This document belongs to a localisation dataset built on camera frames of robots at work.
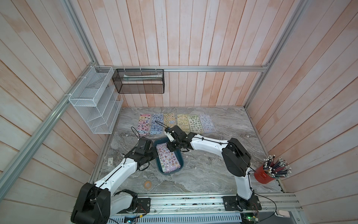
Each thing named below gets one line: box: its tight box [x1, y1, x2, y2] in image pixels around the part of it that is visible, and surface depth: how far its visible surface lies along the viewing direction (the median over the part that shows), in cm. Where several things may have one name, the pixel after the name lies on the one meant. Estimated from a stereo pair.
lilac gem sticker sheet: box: [199, 113, 216, 134], surface depth 113 cm
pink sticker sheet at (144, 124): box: [137, 113, 152, 136], surface depth 110 cm
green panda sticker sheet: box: [177, 113, 191, 135], surface depth 113 cm
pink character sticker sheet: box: [155, 142, 182, 174], surface depth 90 cm
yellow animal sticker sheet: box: [163, 112, 176, 129], surface depth 113 cm
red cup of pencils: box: [254, 154, 292, 185], surface depth 73 cm
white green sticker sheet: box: [187, 114, 205, 134], surface depth 112 cm
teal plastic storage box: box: [154, 137, 185, 175], surface depth 89 cm
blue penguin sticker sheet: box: [150, 112, 164, 135], surface depth 113 cm
